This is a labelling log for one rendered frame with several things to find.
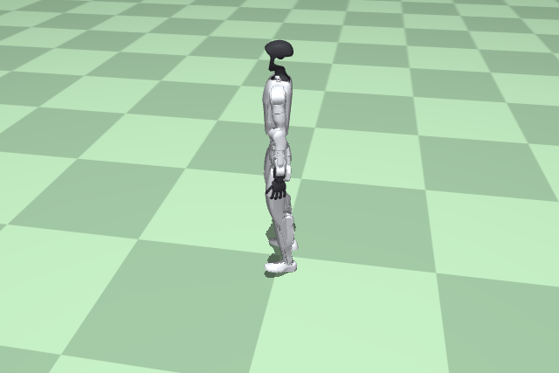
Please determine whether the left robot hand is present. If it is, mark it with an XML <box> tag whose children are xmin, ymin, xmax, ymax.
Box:
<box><xmin>266</xmin><ymin>167</ymin><xmax>286</xmax><ymax>200</ymax></box>

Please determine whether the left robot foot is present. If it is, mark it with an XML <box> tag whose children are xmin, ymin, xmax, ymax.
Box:
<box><xmin>264</xmin><ymin>259</ymin><xmax>297</xmax><ymax>273</ymax></box>

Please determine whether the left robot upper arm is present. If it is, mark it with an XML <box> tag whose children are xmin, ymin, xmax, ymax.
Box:
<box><xmin>269</xmin><ymin>86</ymin><xmax>286</xmax><ymax>141</ymax></box>

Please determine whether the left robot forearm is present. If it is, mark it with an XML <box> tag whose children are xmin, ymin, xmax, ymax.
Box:
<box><xmin>273</xmin><ymin>130</ymin><xmax>286</xmax><ymax>176</ymax></box>

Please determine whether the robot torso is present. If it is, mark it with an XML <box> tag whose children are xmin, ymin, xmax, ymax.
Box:
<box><xmin>262</xmin><ymin>74</ymin><xmax>293</xmax><ymax>165</ymax></box>

